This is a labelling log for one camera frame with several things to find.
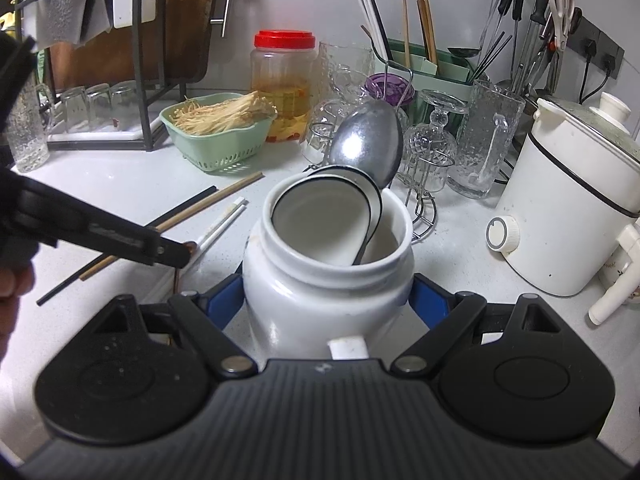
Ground large metal spoon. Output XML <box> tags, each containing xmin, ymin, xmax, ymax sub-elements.
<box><xmin>327</xmin><ymin>100</ymin><xmax>405</xmax><ymax>191</ymax></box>

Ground green plastic basket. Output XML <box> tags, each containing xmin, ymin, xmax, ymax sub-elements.
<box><xmin>159</xmin><ymin>92</ymin><xmax>278</xmax><ymax>173</ymax></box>

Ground clear glass goblet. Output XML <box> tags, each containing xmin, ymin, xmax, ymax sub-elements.
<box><xmin>301</xmin><ymin>66</ymin><xmax>372</xmax><ymax>165</ymax></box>
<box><xmin>402</xmin><ymin>89</ymin><xmax>468</xmax><ymax>193</ymax></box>

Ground wooden cutting board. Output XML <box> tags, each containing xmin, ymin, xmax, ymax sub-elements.
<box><xmin>50</xmin><ymin>0</ymin><xmax>221</xmax><ymax>92</ymax></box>

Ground white handled scissors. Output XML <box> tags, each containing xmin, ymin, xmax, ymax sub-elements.
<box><xmin>546</xmin><ymin>0</ymin><xmax>583</xmax><ymax>52</ymax></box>

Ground black chopstick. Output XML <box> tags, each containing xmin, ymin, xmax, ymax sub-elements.
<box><xmin>36</xmin><ymin>186</ymin><xmax>219</xmax><ymax>307</ymax></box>

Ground textured clear tumbler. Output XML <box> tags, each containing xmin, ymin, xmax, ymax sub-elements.
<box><xmin>6</xmin><ymin>82</ymin><xmax>53</xmax><ymax>174</ymax></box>

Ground white chopstick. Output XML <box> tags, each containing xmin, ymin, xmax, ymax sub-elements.
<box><xmin>180</xmin><ymin>195</ymin><xmax>243</xmax><ymax>281</ymax></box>
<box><xmin>185</xmin><ymin>200</ymin><xmax>249</xmax><ymax>281</ymax></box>

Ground purple lid container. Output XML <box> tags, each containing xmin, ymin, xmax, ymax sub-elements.
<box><xmin>364</xmin><ymin>72</ymin><xmax>417</xmax><ymax>111</ymax></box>

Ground white ceramic jar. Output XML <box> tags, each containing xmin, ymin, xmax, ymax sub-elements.
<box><xmin>241</xmin><ymin>172</ymin><xmax>416</xmax><ymax>361</ymax></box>

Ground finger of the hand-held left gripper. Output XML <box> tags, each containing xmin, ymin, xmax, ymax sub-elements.
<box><xmin>84</xmin><ymin>220</ymin><xmax>192</xmax><ymax>269</ymax></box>

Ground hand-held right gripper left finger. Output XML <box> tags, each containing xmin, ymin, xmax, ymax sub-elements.
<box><xmin>92</xmin><ymin>271</ymin><xmax>258</xmax><ymax>380</ymax></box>

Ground green utensil holder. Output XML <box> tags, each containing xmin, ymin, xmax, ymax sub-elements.
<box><xmin>382</xmin><ymin>37</ymin><xmax>480</xmax><ymax>88</ymax></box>

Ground grey textured cloth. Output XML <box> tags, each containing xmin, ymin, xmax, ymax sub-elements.
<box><xmin>35</xmin><ymin>0</ymin><xmax>112</xmax><ymax>50</ymax></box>

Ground person's left hand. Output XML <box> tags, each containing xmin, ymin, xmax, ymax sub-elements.
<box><xmin>0</xmin><ymin>262</ymin><xmax>37</xmax><ymax>367</ymax></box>

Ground tall textured glass mug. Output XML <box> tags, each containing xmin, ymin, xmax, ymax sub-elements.
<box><xmin>316</xmin><ymin>41</ymin><xmax>377</xmax><ymax>126</ymax></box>
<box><xmin>446</xmin><ymin>79</ymin><xmax>527</xmax><ymax>200</ymax></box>

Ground row of hanging metal utensils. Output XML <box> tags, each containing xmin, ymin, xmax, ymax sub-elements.
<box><xmin>492</xmin><ymin>0</ymin><xmax>558</xmax><ymax>101</ymax></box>

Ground white black-rimmed ceramic spoon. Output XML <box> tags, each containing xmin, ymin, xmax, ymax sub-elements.
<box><xmin>302</xmin><ymin>165</ymin><xmax>385</xmax><ymax>243</ymax></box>
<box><xmin>270</xmin><ymin>174</ymin><xmax>375</xmax><ymax>267</ymax></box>

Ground enoki mushrooms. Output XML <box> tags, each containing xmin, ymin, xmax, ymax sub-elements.
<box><xmin>170</xmin><ymin>91</ymin><xmax>278</xmax><ymax>136</ymax></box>

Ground bunch of assorted upright chopsticks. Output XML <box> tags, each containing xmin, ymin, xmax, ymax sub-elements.
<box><xmin>354</xmin><ymin>0</ymin><xmax>514</xmax><ymax>83</ymax></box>

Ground white electric cooker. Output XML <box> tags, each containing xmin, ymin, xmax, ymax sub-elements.
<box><xmin>486</xmin><ymin>91</ymin><xmax>640</xmax><ymax>326</ymax></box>

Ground metal ladle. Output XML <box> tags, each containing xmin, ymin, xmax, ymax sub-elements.
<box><xmin>446</xmin><ymin>0</ymin><xmax>507</xmax><ymax>59</ymax></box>

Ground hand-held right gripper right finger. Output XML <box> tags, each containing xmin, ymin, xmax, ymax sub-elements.
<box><xmin>390</xmin><ymin>272</ymin><xmax>560</xmax><ymax>380</ymax></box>

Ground speckled cooker lid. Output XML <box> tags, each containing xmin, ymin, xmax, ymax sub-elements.
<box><xmin>537</xmin><ymin>91</ymin><xmax>640</xmax><ymax>161</ymax></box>

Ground small clear drinking glass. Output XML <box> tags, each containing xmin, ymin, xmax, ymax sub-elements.
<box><xmin>110</xmin><ymin>81</ymin><xmax>139</xmax><ymax>128</ymax></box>
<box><xmin>86</xmin><ymin>83</ymin><xmax>115</xmax><ymax>131</ymax></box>
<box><xmin>60</xmin><ymin>86</ymin><xmax>91</xmax><ymax>133</ymax></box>

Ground red lid plastic jar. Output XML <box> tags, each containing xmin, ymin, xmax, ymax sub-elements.
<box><xmin>250</xmin><ymin>29</ymin><xmax>319</xmax><ymax>143</ymax></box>

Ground wire glass rack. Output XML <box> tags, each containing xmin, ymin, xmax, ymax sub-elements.
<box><xmin>302</xmin><ymin>60</ymin><xmax>451</xmax><ymax>246</ymax></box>

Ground black wall socket strip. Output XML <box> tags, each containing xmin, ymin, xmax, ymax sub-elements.
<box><xmin>570</xmin><ymin>14</ymin><xmax>626</xmax><ymax>81</ymax></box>

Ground wooden chopstick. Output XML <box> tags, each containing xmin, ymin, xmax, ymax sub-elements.
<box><xmin>79</xmin><ymin>171</ymin><xmax>265</xmax><ymax>281</ymax></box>

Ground black dish rack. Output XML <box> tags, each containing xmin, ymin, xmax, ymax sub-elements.
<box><xmin>14</xmin><ymin>0</ymin><xmax>173</xmax><ymax>153</ymax></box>

